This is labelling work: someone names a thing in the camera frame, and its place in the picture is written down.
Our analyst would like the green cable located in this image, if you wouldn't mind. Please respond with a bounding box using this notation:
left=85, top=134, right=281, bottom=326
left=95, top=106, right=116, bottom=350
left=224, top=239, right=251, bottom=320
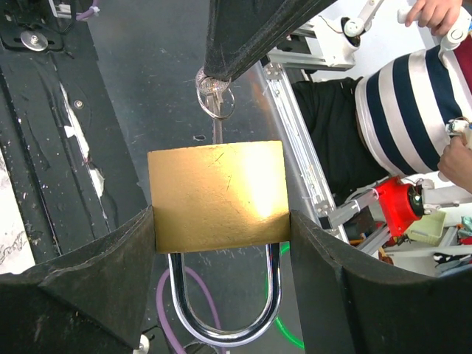
left=272, top=241, right=306, bottom=351

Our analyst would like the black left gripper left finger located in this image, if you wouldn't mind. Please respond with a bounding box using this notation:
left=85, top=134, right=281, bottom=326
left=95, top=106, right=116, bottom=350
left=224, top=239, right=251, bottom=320
left=1, top=207, right=155, bottom=353

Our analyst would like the person's upper hand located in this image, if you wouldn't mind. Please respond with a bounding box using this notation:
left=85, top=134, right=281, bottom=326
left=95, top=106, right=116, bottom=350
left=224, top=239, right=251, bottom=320
left=405, top=0, right=462, bottom=36

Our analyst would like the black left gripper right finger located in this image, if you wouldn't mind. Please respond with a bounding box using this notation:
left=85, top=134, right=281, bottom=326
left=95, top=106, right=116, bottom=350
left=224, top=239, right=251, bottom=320
left=290, top=211, right=471, bottom=353

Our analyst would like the person in striped shirt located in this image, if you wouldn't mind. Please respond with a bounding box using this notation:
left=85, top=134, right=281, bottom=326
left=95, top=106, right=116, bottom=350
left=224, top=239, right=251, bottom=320
left=292, top=39, right=471, bottom=204

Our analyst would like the silver key with ring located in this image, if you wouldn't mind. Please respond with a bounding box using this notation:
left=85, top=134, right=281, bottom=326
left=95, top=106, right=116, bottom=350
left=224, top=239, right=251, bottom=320
left=195, top=67, right=235, bottom=145

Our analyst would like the brass padlock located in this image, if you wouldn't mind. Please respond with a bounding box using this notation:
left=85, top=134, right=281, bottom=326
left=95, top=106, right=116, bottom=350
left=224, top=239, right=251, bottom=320
left=147, top=140, right=291, bottom=348

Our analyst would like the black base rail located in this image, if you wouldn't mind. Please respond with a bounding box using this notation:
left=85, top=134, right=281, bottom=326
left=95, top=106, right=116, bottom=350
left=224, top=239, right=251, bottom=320
left=1, top=1, right=147, bottom=274

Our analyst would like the person's lower hand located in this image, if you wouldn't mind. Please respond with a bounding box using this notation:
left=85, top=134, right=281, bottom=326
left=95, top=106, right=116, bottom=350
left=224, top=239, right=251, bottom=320
left=437, top=136, right=472, bottom=192

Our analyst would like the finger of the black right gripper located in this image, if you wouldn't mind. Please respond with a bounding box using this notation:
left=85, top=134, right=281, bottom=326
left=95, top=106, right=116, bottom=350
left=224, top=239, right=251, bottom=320
left=226, top=0, right=334, bottom=80
left=204, top=1, right=288, bottom=78

